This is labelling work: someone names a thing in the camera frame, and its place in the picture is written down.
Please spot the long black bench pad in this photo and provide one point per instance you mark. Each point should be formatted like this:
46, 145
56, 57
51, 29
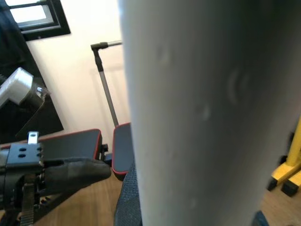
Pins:
70, 143

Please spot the short black bench pad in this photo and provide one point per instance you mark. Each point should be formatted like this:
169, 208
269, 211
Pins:
121, 150

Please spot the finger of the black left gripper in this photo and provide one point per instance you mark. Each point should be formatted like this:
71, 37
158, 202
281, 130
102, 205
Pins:
77, 171

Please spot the black bench steel frame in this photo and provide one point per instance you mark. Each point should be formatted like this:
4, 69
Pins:
107, 156

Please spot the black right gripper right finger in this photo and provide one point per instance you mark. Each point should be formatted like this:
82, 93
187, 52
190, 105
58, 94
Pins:
259, 220

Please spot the grey metal stand pole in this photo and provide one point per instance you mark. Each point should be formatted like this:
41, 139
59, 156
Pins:
108, 94

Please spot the black flat panel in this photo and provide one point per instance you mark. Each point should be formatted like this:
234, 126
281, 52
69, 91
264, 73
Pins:
47, 122

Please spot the black framed window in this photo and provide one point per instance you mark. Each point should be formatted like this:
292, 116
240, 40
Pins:
63, 23

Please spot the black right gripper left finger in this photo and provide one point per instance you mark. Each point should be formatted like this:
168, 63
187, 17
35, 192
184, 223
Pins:
128, 200

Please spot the yellow steel tube frame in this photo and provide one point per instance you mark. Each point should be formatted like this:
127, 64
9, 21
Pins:
294, 153

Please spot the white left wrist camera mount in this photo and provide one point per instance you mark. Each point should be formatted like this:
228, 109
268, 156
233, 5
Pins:
16, 84

